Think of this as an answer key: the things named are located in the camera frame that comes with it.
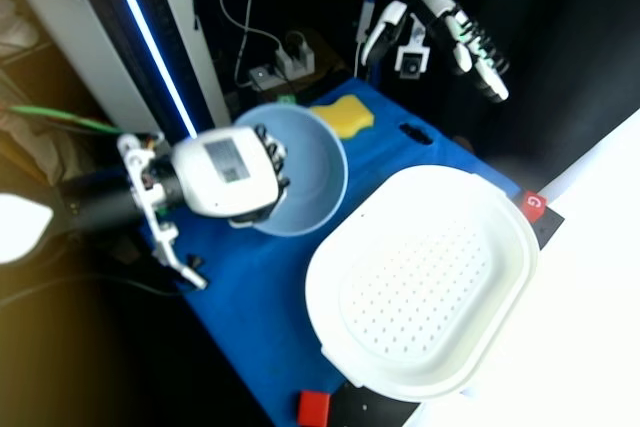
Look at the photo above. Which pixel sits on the white tower blue light strip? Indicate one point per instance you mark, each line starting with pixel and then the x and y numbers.
pixel 90 57

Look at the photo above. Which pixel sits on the beige crumpled cloth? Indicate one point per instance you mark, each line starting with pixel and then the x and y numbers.
pixel 30 147

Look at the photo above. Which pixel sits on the blue cloth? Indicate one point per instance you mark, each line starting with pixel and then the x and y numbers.
pixel 380 147

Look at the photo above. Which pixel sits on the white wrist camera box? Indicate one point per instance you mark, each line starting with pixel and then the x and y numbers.
pixel 412 64

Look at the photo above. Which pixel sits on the white power strip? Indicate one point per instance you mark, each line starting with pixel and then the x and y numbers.
pixel 295 61

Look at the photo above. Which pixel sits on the yellow sponge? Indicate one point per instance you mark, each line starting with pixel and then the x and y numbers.
pixel 345 117

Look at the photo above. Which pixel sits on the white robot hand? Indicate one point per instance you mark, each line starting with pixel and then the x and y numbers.
pixel 220 182
pixel 440 4

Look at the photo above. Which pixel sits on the plain red block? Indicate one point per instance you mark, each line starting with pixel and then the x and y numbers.
pixel 313 408

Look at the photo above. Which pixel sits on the red block letter G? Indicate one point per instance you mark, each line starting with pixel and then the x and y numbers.
pixel 534 203

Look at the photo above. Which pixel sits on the white perforated drain tray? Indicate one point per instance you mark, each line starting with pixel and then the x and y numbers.
pixel 425 287

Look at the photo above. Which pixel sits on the light blue bowl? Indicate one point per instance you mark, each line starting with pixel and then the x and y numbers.
pixel 315 172

